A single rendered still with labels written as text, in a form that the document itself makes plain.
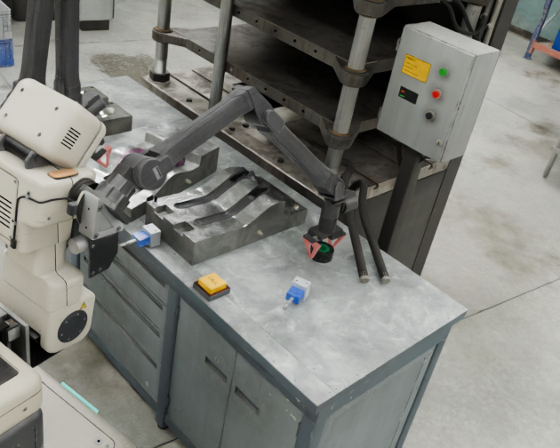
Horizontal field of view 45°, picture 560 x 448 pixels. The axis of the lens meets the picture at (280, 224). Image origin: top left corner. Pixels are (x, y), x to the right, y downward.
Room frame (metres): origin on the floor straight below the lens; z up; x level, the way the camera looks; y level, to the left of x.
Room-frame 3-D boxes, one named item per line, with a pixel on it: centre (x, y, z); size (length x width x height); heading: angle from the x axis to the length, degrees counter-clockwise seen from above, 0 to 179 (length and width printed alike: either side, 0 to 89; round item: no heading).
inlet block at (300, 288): (1.57, -0.08, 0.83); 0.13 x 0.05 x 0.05; 160
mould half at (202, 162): (2.10, 0.50, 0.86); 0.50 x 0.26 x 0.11; 156
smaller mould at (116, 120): (2.44, 0.80, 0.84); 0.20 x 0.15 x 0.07; 139
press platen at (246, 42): (2.98, 0.04, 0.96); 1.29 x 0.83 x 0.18; 49
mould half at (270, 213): (1.93, 0.18, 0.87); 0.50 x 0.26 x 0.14; 139
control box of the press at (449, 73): (2.32, -0.44, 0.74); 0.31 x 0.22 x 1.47; 49
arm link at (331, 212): (1.85, -0.15, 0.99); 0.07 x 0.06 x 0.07; 137
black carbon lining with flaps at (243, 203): (1.92, 0.19, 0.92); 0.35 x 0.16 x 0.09; 139
